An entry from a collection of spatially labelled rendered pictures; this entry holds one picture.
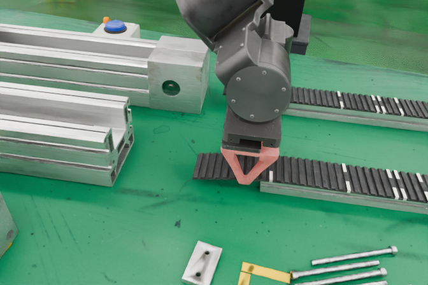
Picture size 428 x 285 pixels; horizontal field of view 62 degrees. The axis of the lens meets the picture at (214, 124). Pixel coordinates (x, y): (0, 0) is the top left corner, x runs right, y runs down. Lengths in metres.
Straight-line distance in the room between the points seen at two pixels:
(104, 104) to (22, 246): 0.20
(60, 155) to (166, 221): 0.16
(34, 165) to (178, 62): 0.26
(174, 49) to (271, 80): 0.35
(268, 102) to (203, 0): 0.12
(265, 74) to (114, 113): 0.27
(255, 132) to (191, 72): 0.22
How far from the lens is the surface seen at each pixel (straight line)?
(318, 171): 0.51
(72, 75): 0.66
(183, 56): 0.61
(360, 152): 0.62
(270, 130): 0.41
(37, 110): 0.57
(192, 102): 0.62
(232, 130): 0.40
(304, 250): 0.46
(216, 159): 0.51
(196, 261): 0.43
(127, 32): 0.78
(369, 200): 0.53
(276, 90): 0.31
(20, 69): 0.71
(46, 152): 0.51
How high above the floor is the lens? 1.15
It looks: 38 degrees down
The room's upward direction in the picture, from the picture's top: 4 degrees clockwise
